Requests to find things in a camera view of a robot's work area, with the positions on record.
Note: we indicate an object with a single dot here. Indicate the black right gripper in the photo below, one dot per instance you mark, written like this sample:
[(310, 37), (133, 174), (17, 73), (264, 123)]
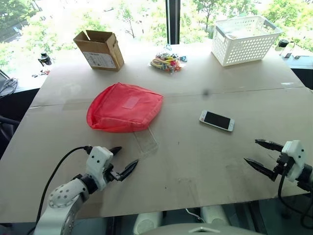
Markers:
[(281, 165)]

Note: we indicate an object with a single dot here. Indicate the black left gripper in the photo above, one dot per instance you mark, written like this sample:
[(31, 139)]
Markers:
[(113, 174)]

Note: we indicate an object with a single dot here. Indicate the white smartphone with black screen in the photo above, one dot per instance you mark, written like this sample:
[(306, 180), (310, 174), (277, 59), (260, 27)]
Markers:
[(216, 120)]

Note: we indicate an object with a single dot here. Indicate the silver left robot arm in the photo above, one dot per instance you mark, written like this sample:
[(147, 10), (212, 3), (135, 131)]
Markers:
[(61, 195)]

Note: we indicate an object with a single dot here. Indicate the clear plastic case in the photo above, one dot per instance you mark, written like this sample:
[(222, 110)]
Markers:
[(147, 145)]

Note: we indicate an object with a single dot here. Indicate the red fabric pouch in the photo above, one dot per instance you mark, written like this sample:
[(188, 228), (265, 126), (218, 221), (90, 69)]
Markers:
[(117, 112)]

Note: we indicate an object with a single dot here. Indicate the white rounded cylinder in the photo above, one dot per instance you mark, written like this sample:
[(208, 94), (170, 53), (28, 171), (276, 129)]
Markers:
[(148, 223), (214, 215)]

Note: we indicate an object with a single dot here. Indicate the silver robot torso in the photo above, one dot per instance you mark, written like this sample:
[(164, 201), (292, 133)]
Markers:
[(203, 230)]

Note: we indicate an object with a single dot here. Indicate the bag of colourful trinkets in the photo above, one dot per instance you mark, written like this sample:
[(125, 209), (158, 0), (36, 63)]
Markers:
[(166, 62)]

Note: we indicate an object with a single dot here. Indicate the open brown cardboard box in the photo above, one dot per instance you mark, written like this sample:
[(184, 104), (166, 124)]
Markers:
[(102, 54)]

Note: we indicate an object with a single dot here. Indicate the white perforated plastic basket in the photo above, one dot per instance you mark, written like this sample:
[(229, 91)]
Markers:
[(244, 49)]

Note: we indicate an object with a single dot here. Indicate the clear bottle with black cap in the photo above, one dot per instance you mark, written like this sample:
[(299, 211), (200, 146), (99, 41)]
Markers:
[(283, 46)]

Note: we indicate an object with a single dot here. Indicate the black side furniture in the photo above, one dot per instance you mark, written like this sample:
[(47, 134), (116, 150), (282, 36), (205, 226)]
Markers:
[(12, 115)]

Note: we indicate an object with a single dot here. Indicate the black round device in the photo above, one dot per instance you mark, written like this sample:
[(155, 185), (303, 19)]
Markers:
[(44, 59)]

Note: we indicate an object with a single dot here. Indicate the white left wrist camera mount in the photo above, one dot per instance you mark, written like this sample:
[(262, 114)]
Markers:
[(97, 159)]

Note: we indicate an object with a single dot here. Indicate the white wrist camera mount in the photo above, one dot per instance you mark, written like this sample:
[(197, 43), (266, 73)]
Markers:
[(97, 159), (294, 156)]

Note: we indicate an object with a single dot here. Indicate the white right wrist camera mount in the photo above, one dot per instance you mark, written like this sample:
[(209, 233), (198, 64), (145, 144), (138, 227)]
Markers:
[(294, 156)]

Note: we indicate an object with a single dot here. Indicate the dark window frame post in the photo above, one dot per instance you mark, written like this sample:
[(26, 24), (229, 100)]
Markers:
[(173, 22)]

